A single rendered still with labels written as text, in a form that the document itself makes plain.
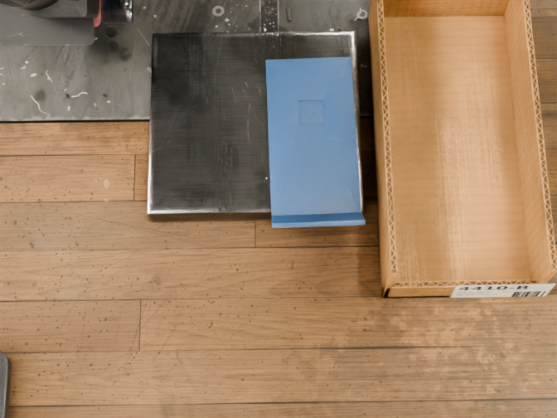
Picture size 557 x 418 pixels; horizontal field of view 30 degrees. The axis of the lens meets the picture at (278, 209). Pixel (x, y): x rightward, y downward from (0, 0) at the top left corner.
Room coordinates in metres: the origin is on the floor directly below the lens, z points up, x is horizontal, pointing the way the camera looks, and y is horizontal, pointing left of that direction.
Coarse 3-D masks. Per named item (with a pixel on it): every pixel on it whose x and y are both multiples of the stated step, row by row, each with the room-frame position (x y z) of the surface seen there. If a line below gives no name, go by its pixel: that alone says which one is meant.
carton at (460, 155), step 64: (384, 0) 0.45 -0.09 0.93; (448, 0) 0.45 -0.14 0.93; (512, 0) 0.44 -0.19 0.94; (384, 64) 0.37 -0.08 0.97; (448, 64) 0.40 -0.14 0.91; (512, 64) 0.40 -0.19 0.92; (384, 128) 0.32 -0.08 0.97; (448, 128) 0.34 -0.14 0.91; (512, 128) 0.34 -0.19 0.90; (384, 192) 0.27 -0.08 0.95; (448, 192) 0.29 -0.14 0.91; (512, 192) 0.29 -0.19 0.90; (384, 256) 0.23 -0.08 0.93; (448, 256) 0.24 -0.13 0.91; (512, 256) 0.23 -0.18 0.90
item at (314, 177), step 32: (288, 64) 0.39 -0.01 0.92; (320, 64) 0.39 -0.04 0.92; (288, 96) 0.37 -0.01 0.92; (320, 96) 0.37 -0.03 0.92; (352, 96) 0.36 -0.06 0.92; (288, 128) 0.34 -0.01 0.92; (320, 128) 0.34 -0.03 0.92; (352, 128) 0.34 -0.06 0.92; (288, 160) 0.31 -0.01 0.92; (320, 160) 0.31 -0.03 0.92; (352, 160) 0.31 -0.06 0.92; (288, 192) 0.28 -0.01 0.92; (320, 192) 0.28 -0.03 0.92; (352, 192) 0.28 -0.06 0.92; (288, 224) 0.25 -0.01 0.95; (320, 224) 0.25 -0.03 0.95; (352, 224) 0.25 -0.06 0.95
